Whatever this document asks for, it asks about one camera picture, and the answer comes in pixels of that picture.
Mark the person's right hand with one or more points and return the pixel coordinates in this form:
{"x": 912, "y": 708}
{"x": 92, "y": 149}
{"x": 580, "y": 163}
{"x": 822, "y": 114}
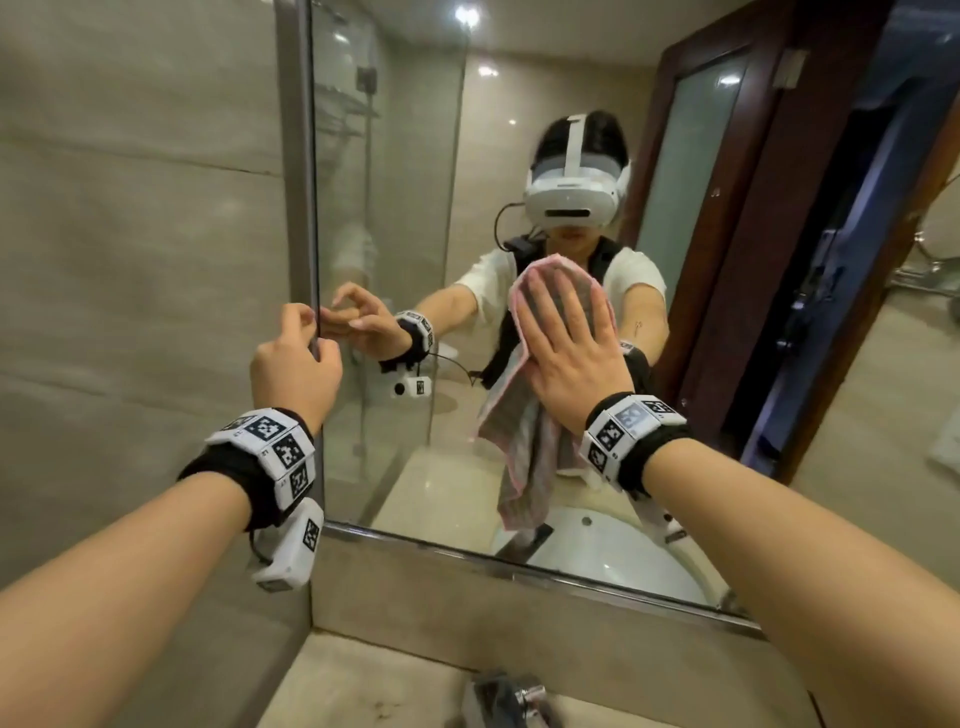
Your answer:
{"x": 581, "y": 375}

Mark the person's left hand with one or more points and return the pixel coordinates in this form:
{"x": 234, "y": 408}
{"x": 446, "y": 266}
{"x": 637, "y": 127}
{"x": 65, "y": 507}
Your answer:
{"x": 289, "y": 379}

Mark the person's right little finger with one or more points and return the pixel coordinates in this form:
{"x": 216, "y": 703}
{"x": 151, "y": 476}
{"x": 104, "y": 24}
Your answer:
{"x": 625, "y": 354}

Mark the person's right middle finger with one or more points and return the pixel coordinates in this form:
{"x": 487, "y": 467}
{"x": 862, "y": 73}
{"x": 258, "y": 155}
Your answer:
{"x": 570, "y": 311}

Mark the person's left thumb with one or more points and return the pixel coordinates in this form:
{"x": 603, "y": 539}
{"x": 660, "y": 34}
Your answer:
{"x": 328, "y": 356}

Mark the pink and grey cleaning cloth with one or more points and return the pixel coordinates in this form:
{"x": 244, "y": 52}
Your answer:
{"x": 517, "y": 442}

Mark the large wall mirror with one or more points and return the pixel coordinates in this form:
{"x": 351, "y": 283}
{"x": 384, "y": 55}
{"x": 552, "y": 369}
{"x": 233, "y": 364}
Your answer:
{"x": 450, "y": 187}

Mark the person's right forearm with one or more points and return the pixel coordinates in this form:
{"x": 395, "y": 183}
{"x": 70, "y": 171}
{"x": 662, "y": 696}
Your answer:
{"x": 810, "y": 585}

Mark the person's left forearm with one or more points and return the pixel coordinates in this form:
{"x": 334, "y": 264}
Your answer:
{"x": 112, "y": 600}

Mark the black wristband with marker tiles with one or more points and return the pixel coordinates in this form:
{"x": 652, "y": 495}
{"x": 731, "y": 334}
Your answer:
{"x": 262, "y": 457}
{"x": 626, "y": 439}

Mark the chrome faucet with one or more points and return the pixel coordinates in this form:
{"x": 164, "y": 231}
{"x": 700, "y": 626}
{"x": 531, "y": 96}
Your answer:
{"x": 504, "y": 701}

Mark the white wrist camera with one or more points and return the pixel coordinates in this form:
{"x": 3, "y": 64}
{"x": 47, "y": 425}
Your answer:
{"x": 294, "y": 544}

